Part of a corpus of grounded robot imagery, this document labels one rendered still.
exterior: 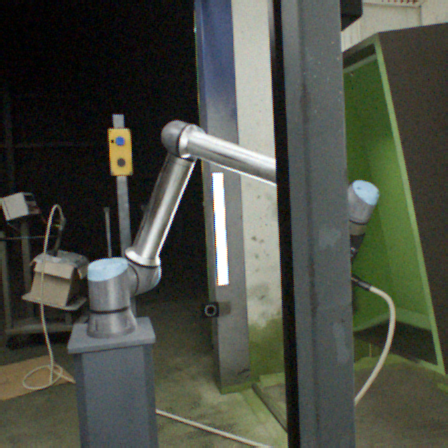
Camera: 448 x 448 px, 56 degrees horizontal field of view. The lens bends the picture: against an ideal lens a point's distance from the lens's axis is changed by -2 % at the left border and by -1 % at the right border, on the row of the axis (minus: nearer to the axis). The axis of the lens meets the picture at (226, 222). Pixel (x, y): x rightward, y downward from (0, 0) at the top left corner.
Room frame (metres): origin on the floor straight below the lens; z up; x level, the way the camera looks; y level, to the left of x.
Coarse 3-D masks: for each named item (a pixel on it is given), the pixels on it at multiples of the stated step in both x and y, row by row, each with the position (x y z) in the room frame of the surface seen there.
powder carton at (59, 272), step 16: (48, 256) 3.41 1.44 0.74; (64, 256) 3.78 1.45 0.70; (80, 256) 3.79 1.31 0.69; (48, 272) 3.35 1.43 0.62; (64, 272) 3.37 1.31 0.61; (80, 272) 3.46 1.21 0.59; (32, 288) 3.39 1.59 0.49; (48, 288) 3.40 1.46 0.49; (64, 288) 3.41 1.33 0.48; (64, 304) 3.41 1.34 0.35
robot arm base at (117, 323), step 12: (96, 312) 1.56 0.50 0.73; (108, 312) 1.55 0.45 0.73; (120, 312) 1.57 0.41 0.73; (96, 324) 1.56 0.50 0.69; (108, 324) 1.54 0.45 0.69; (120, 324) 1.56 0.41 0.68; (132, 324) 1.60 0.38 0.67; (96, 336) 1.54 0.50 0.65; (108, 336) 1.53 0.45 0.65; (120, 336) 1.55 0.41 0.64
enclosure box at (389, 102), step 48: (384, 48) 1.40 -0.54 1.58; (432, 48) 1.47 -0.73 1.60; (384, 96) 1.90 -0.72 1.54; (432, 96) 1.47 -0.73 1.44; (384, 144) 1.97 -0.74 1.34; (432, 144) 1.46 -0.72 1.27; (384, 192) 2.05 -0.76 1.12; (432, 192) 1.46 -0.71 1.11; (384, 240) 2.13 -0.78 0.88; (432, 240) 1.46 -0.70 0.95; (384, 288) 2.12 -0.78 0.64; (432, 288) 1.45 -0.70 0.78; (384, 336) 1.87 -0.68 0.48; (432, 336) 1.77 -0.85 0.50
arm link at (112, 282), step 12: (96, 264) 1.60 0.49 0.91; (108, 264) 1.58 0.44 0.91; (120, 264) 1.59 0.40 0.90; (96, 276) 1.56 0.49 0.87; (108, 276) 1.56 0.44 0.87; (120, 276) 1.58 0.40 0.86; (132, 276) 1.65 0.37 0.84; (96, 288) 1.56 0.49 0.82; (108, 288) 1.55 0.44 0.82; (120, 288) 1.58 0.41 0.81; (132, 288) 1.65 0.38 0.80; (96, 300) 1.56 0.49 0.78; (108, 300) 1.55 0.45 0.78; (120, 300) 1.58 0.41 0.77
